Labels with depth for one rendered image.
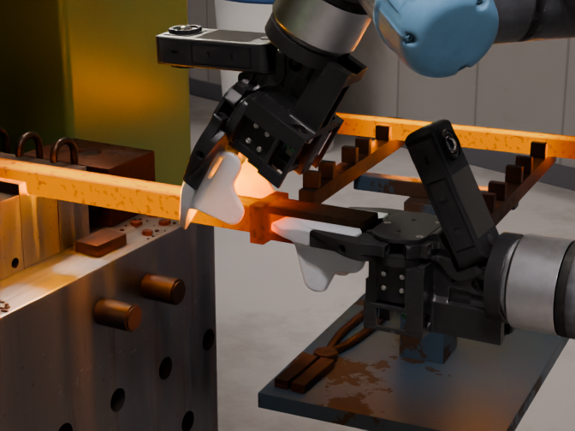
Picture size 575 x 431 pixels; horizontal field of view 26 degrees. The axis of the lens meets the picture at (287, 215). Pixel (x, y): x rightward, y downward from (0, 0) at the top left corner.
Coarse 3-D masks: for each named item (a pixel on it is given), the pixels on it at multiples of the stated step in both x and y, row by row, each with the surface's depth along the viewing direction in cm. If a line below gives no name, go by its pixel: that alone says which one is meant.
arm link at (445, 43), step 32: (384, 0) 86; (416, 0) 83; (448, 0) 83; (480, 0) 84; (512, 0) 87; (384, 32) 87; (416, 32) 84; (448, 32) 84; (480, 32) 85; (512, 32) 89; (416, 64) 85; (448, 64) 86
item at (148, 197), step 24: (0, 168) 119; (24, 168) 119; (48, 168) 119; (48, 192) 117; (72, 192) 116; (96, 192) 114; (120, 192) 113; (144, 192) 111; (168, 192) 111; (168, 216) 111; (264, 216) 105; (288, 216) 105; (312, 216) 103; (336, 216) 103; (360, 216) 102; (264, 240) 106; (288, 240) 105
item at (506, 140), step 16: (336, 112) 172; (352, 128) 169; (368, 128) 168; (400, 128) 166; (416, 128) 165; (464, 128) 164; (480, 128) 164; (496, 128) 164; (464, 144) 163; (480, 144) 162; (496, 144) 161; (512, 144) 160; (528, 144) 160; (560, 144) 158
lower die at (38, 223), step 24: (72, 168) 125; (0, 192) 118; (24, 192) 118; (0, 216) 115; (24, 216) 118; (48, 216) 121; (72, 216) 125; (0, 240) 116; (24, 240) 119; (48, 240) 122; (72, 240) 125; (0, 264) 116; (24, 264) 119
